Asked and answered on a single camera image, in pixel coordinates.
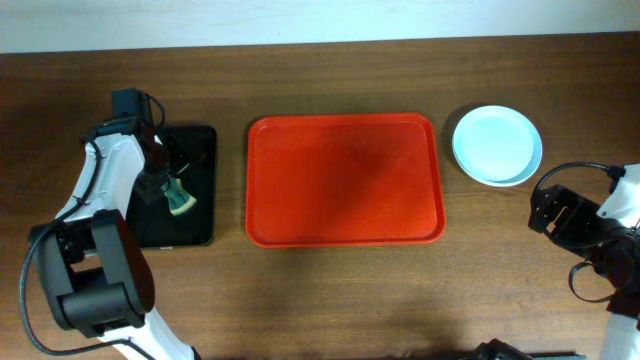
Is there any light blue plate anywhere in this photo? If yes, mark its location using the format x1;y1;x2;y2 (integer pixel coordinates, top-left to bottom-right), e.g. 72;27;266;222
451;105;544;187

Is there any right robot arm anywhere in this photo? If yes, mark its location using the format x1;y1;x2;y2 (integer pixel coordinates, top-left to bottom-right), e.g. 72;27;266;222
528;162;639;359

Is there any red plastic tray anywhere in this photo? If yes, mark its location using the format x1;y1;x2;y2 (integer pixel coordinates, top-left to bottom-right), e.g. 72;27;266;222
245;112;447;248

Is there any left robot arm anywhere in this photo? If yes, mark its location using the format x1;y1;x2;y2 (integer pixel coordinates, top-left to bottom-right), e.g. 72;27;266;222
19;88;199;359

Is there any black plastic tray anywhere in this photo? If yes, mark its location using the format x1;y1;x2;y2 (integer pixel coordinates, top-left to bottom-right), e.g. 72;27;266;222
126;126;217;248

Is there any green yellow sponge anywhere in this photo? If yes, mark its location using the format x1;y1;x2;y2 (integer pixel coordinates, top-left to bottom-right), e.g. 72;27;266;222
162;177;197;216

